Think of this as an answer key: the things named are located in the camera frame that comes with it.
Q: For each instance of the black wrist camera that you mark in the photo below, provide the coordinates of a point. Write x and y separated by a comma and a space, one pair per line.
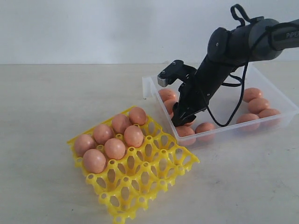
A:
175, 70

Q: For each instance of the brown egg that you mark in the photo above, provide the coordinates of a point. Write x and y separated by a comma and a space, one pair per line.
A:
167, 93
120, 123
133, 136
257, 105
185, 124
184, 131
83, 143
102, 133
94, 161
169, 105
205, 127
247, 118
114, 149
251, 93
137, 116
270, 112

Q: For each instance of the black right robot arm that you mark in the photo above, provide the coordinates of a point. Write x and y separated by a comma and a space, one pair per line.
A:
261, 40

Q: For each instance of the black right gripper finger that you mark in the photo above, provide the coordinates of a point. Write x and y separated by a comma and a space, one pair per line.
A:
185, 118
177, 109

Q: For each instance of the yellow plastic egg tray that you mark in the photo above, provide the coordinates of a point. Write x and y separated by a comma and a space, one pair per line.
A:
127, 185

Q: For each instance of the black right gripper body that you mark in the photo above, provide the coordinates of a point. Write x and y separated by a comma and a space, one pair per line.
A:
194, 95

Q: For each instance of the clear plastic container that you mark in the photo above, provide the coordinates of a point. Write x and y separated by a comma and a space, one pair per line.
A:
222, 104

